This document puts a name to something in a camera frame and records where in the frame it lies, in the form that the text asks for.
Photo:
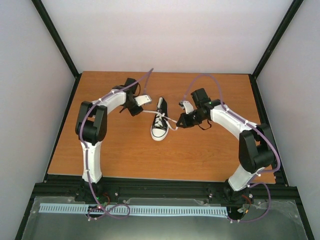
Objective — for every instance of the light blue slotted cable duct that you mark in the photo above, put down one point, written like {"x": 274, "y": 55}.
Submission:
{"x": 135, "y": 210}

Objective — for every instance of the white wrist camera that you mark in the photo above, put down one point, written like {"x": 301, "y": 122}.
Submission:
{"x": 142, "y": 100}
{"x": 186, "y": 106}

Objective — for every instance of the white shoelace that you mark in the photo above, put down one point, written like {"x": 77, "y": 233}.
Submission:
{"x": 162, "y": 116}

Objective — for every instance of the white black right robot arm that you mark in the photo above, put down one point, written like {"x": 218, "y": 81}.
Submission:
{"x": 256, "y": 150}

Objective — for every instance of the clear acrylic cover plate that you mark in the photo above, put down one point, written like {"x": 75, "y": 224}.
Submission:
{"x": 278, "y": 220}

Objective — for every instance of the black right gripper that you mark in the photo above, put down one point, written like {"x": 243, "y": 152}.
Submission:
{"x": 187, "y": 124}

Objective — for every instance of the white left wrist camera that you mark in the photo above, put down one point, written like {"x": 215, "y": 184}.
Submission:
{"x": 142, "y": 100}

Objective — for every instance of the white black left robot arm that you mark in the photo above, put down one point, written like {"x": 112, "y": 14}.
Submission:
{"x": 91, "y": 126}

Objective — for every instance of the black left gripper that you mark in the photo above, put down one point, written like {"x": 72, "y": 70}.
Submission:
{"x": 133, "y": 113}

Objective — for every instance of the black white canvas sneaker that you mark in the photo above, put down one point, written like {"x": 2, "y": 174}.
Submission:
{"x": 159, "y": 128}

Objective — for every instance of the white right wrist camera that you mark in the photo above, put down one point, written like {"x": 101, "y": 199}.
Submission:
{"x": 186, "y": 106}

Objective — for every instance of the black aluminium frame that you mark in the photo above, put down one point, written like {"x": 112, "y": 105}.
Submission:
{"x": 66, "y": 186}

